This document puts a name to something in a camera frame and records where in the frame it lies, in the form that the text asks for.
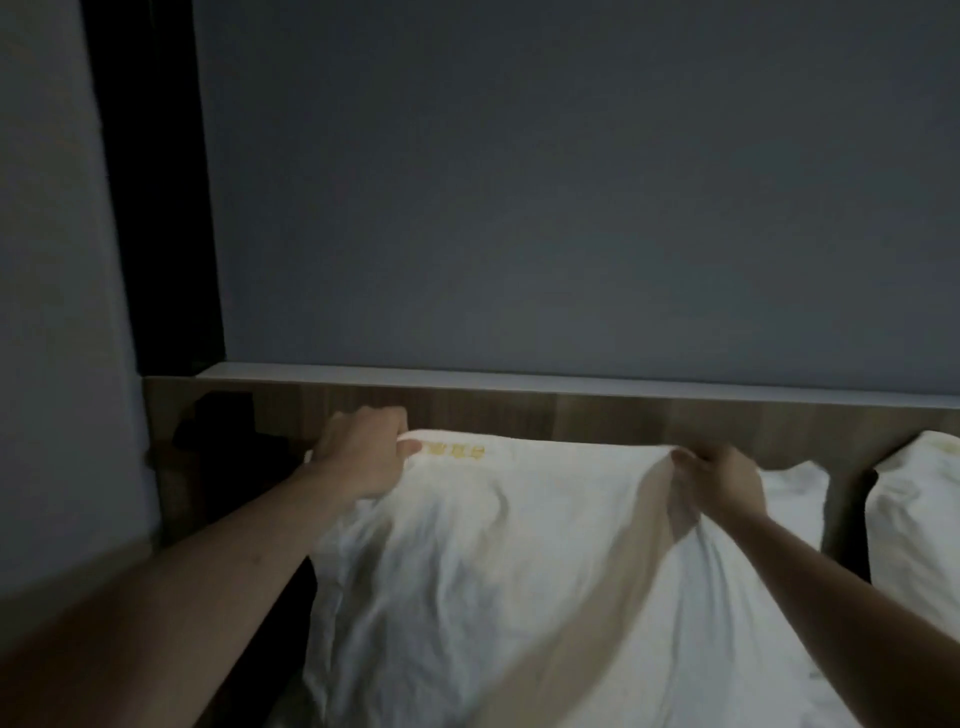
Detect person's right hand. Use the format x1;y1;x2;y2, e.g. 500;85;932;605
669;444;769;522

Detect person's left hand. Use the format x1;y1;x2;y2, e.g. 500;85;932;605
307;406;423;504

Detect white pillow with yellow print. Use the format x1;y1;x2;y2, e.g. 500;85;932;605
268;429;864;728

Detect person's right forearm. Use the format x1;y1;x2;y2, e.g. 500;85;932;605
720;511;960;728

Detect person's left forearm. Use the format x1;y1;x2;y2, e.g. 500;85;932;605
0;463;360;728

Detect wooden headboard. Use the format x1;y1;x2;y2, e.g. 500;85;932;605
142;375;960;582

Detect white headboard ledge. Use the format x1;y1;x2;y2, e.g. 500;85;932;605
195;363;960;411

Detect plain white pillow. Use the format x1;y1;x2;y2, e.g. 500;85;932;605
864;430;960;645

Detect black curtain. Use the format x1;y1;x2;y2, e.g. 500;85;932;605
78;0;226;378

